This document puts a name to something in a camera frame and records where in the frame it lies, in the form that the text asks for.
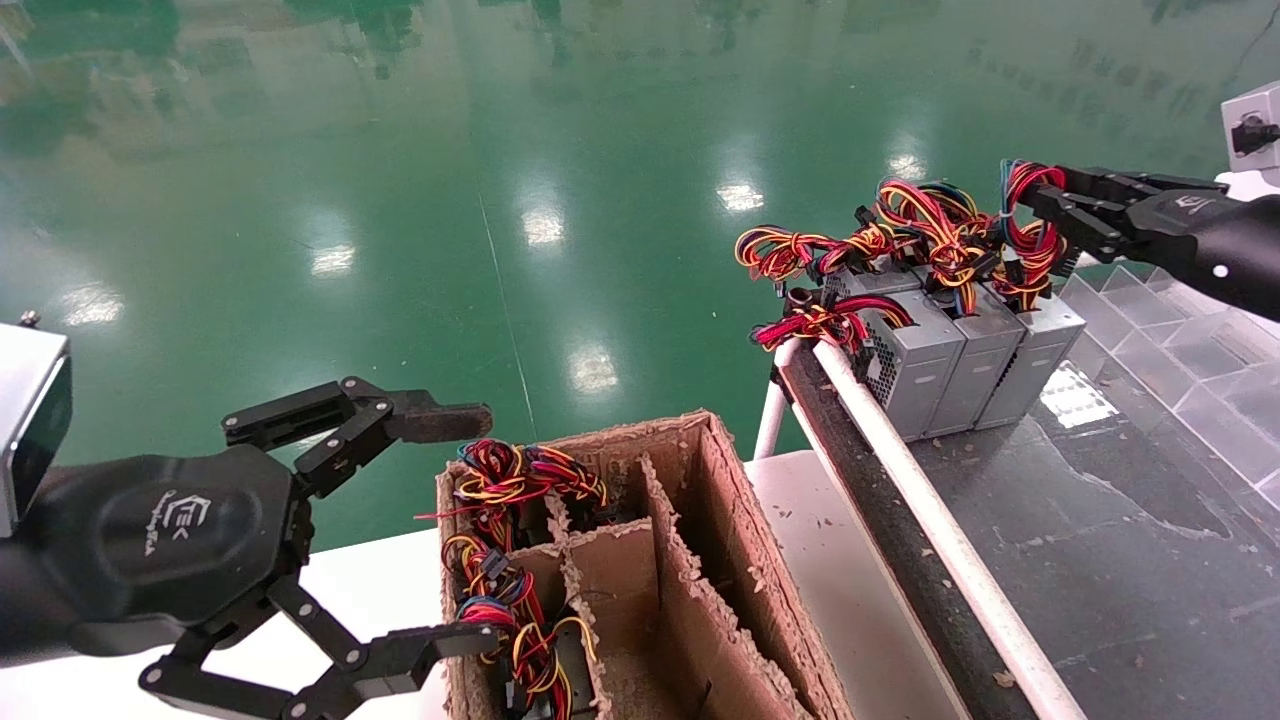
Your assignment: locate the rear tall wire bundle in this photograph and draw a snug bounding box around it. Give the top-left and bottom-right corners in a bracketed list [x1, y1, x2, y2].
[415, 438, 609, 528]

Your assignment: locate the power supply with red loop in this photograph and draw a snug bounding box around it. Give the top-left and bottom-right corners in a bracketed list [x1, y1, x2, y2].
[975, 160, 1088, 431]

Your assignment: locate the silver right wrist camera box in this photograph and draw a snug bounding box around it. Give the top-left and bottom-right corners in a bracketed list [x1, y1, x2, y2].
[1222, 82, 1280, 173]

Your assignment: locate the long white rail tube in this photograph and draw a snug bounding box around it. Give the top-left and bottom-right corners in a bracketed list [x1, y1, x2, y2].
[810, 338, 1089, 720]

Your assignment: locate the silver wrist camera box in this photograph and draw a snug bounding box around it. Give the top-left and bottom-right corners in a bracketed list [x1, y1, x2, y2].
[1222, 82, 1280, 173]
[0, 310, 74, 541]

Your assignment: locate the grey power supply mesh side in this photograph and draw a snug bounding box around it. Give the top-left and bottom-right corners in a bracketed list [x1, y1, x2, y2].
[750, 288, 968, 442]

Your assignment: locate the power supply with black connectors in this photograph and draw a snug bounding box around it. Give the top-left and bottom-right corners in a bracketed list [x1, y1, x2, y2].
[443, 533, 601, 720]

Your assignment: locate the dark conveyor belt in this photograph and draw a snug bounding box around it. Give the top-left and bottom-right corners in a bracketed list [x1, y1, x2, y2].
[900, 290, 1280, 720]

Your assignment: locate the worn brown cardboard divider box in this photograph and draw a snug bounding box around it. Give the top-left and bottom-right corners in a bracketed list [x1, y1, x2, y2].
[436, 408, 851, 720]

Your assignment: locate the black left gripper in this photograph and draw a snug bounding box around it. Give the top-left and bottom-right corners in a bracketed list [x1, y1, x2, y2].
[20, 377, 501, 720]

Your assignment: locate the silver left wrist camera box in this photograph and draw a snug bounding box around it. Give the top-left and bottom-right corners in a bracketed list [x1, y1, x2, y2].
[0, 310, 74, 541]

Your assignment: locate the short white support tube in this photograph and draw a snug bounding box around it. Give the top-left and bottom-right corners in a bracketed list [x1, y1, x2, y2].
[753, 335, 801, 461]

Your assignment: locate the white panel corner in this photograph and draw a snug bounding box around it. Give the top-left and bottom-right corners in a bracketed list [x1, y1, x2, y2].
[1215, 168, 1280, 201]

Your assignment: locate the clear acrylic divider rack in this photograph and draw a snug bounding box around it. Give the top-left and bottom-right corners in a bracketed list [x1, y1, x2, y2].
[1060, 262, 1280, 511]

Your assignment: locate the grey power supply plain side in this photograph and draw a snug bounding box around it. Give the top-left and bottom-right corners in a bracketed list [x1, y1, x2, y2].
[878, 178, 1028, 438]

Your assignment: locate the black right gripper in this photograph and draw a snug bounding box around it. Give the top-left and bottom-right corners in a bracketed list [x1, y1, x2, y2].
[1028, 165, 1280, 323]

